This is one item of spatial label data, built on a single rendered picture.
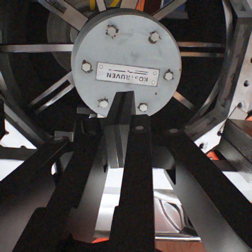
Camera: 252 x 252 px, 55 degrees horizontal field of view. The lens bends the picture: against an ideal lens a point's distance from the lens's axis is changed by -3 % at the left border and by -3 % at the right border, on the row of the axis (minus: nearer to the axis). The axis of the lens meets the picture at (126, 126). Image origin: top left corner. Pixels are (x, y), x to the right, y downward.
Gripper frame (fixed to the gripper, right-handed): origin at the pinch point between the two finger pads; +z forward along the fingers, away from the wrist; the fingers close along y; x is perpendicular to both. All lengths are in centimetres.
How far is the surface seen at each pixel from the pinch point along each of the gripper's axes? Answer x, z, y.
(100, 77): 1.1, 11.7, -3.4
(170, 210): -74, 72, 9
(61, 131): -7.6, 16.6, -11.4
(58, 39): 3, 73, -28
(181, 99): -11.3, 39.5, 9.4
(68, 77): -3.2, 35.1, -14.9
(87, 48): 4.4, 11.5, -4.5
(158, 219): -77, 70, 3
